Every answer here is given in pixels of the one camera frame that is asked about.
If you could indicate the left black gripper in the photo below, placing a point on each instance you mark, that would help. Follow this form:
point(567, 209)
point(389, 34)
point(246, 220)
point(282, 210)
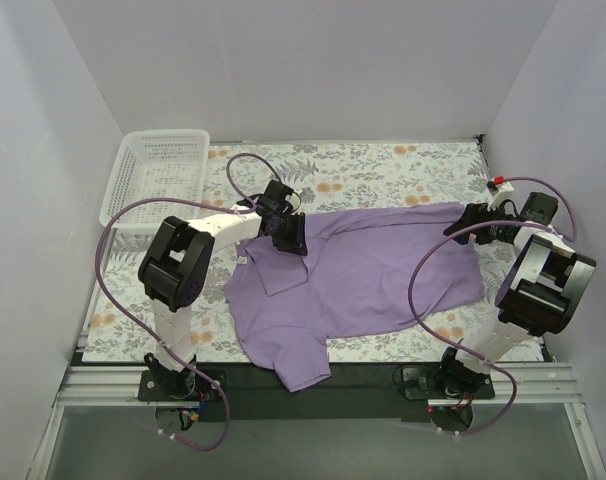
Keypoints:
point(293, 233)

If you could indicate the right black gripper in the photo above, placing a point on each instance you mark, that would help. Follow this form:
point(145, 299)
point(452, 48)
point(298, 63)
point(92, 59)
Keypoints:
point(481, 225)

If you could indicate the purple t shirt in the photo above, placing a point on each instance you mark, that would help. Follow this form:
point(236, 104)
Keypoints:
point(361, 276)

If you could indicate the white plastic mesh basket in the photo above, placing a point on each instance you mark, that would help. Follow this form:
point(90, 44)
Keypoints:
point(166, 163)

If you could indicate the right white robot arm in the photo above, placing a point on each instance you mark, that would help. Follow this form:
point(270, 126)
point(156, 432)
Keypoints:
point(539, 295)

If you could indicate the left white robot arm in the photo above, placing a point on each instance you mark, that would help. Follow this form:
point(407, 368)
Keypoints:
point(174, 270)

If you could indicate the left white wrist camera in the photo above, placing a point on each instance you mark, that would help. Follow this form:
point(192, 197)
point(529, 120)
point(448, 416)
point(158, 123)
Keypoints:
point(293, 202)

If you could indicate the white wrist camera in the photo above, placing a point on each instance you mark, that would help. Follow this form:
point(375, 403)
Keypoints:
point(293, 202)
point(500, 189)

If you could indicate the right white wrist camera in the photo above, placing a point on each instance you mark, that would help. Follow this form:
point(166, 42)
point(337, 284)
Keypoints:
point(500, 189)

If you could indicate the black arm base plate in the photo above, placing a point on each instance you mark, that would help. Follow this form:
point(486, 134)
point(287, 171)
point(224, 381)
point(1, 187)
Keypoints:
point(405, 391)

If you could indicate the aluminium frame rail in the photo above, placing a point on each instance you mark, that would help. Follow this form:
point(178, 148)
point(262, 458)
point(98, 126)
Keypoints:
point(111, 423)

